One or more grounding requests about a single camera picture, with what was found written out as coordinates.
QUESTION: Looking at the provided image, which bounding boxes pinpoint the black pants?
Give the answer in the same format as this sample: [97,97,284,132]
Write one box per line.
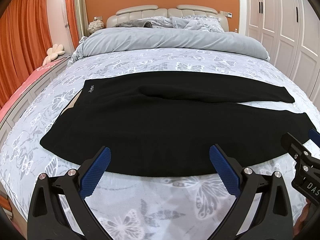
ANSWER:
[40,71,314,177]

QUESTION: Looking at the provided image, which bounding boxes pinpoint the right hand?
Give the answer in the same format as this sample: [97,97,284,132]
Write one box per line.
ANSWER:
[297,199,319,231]

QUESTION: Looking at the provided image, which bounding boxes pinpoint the butterfly print bed sheet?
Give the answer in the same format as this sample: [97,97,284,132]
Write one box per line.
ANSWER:
[1,48,319,239]

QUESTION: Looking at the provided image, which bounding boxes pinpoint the grey bench cabinet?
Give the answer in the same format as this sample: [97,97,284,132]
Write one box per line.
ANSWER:
[1,58,70,145]

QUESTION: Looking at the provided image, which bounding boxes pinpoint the white wardrobe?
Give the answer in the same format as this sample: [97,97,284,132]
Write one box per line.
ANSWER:
[246,0,319,106]

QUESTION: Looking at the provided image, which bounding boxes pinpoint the pink window bench cushion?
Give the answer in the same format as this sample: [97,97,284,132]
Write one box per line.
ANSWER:
[0,54,70,121]

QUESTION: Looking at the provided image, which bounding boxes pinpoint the butterfly print pillow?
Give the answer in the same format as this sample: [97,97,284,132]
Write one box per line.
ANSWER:
[170,15,225,33]
[114,16,174,29]

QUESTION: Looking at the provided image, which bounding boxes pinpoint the white flower plush cushion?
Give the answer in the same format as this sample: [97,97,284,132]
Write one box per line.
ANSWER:
[42,44,65,66]

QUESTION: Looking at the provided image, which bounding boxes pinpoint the grey folded duvet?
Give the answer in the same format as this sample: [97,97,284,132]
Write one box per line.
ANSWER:
[67,28,270,67]

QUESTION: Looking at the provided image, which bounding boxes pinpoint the white decorative bedside ornament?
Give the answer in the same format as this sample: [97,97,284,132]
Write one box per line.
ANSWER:
[87,16,105,34]

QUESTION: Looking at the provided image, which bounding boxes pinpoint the narrow orange curtain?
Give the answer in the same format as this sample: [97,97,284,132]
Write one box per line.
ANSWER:
[65,0,79,49]

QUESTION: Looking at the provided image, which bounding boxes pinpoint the beige padded headboard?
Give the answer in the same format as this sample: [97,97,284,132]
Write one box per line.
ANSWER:
[106,4,229,32]

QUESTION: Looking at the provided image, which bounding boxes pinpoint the white wall switch panel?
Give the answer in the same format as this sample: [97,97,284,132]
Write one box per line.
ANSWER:
[219,10,233,18]

